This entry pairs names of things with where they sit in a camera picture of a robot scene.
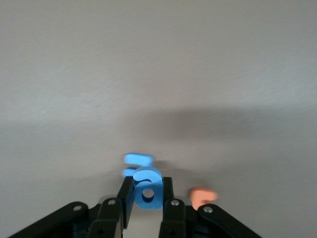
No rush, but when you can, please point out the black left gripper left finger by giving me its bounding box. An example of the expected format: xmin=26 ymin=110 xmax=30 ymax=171
xmin=7 ymin=176 xmax=136 ymax=238

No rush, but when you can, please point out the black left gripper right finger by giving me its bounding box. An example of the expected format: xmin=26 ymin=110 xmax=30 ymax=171
xmin=158 ymin=176 xmax=263 ymax=238

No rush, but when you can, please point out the blue foam letter a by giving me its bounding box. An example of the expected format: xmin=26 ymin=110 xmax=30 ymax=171
xmin=132 ymin=167 xmax=164 ymax=211

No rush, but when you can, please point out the orange foam letter E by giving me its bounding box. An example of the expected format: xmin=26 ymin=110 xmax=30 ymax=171
xmin=189 ymin=187 xmax=218 ymax=211

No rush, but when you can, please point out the blue foam capital E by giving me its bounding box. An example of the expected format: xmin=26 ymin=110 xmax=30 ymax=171
xmin=122 ymin=153 xmax=153 ymax=178

